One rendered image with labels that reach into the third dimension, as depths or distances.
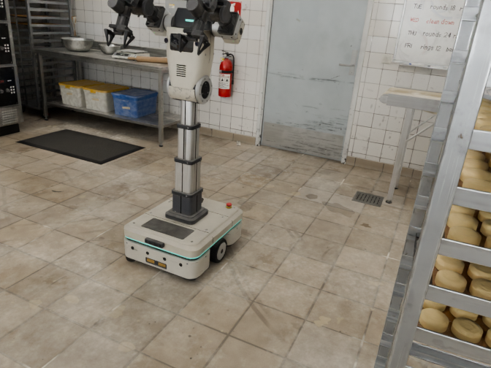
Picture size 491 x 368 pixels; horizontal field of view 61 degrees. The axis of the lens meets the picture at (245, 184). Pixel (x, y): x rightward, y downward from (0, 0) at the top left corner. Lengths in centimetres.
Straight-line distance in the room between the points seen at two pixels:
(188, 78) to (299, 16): 261
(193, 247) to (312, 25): 302
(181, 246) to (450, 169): 187
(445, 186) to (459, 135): 8
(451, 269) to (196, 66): 174
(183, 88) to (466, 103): 185
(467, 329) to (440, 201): 29
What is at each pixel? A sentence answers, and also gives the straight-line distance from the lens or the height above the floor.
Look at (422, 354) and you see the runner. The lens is 141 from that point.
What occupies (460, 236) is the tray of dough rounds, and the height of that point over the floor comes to 115.
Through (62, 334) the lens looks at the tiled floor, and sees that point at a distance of 227.
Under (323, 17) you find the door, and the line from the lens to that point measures 467.
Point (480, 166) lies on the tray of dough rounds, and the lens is 87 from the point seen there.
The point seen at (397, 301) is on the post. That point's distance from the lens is 132.
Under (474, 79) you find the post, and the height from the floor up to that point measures 141.
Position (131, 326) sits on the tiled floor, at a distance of 224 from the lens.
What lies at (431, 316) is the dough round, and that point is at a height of 97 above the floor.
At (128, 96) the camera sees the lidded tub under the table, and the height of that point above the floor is 48.
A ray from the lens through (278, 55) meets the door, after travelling 483.
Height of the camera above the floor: 147
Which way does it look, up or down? 22 degrees down
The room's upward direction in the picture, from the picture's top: 4 degrees clockwise
